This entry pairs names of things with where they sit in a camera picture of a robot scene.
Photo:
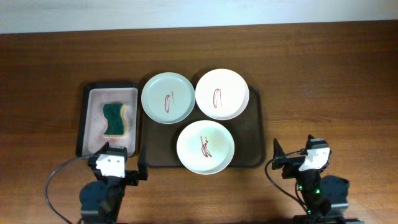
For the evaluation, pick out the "light green plate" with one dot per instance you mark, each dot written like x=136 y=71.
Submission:
x=168 y=98

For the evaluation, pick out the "pink plate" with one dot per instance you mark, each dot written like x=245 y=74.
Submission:
x=222 y=94

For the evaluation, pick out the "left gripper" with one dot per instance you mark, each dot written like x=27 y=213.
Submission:
x=132 y=176

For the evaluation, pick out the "large brown serving tray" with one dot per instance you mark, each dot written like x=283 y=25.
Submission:
x=159 y=140

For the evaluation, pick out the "green yellow sponge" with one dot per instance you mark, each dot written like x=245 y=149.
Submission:
x=116 y=126

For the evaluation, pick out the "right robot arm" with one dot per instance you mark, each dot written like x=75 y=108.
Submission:
x=323 y=199

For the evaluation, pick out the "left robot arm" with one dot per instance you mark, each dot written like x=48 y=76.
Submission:
x=101 y=200

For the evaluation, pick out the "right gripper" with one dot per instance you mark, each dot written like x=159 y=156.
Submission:
x=292 y=165

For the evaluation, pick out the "small black soapy tray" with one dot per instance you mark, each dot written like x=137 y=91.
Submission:
x=93 y=123

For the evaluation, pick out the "white front plate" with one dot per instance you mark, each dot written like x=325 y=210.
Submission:
x=205 y=147

